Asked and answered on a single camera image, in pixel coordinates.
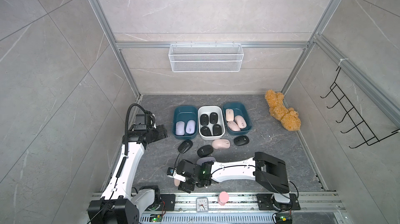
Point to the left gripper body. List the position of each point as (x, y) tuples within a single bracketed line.
[(157, 134)]

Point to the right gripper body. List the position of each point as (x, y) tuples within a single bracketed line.
[(188, 185)]

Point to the pink mouse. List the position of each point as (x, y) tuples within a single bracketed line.
[(233, 126), (240, 121), (230, 115), (221, 144), (176, 182)]

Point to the black mouse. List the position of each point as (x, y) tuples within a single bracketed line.
[(217, 130), (213, 118), (205, 131), (204, 120), (185, 146), (241, 140), (205, 151)]

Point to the purple mouse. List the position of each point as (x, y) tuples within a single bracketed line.
[(205, 159), (180, 128), (190, 127)]

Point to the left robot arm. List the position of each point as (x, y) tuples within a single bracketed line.
[(116, 204)]

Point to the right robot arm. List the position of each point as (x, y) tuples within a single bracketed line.
[(268, 171)]

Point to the left teal storage box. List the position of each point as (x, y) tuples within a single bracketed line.
[(185, 113)]

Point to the teal storage box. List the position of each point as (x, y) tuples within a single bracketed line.
[(185, 113), (239, 109)]

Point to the white storage box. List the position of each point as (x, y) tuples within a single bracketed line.
[(207, 110)]

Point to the right teal storage box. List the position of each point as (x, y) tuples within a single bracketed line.
[(239, 109)]

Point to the white square desk clock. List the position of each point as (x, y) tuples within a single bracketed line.
[(202, 205)]

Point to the pink cylinder cup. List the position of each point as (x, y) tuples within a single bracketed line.
[(223, 198)]

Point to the left green circuit board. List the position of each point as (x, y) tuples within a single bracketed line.
[(156, 218)]

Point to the green circuit board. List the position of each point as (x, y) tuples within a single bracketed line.
[(156, 218), (283, 219)]

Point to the right green circuit board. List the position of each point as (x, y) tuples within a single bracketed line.
[(283, 219)]

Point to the brown teddy bear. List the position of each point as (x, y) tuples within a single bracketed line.
[(288, 117)]

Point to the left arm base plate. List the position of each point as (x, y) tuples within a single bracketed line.
[(167, 202)]

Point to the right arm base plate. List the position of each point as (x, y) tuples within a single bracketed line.
[(277, 202)]

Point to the white wire mesh basket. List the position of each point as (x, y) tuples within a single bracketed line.
[(205, 57)]

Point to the black wire hook rack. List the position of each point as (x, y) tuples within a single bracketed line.
[(358, 123)]

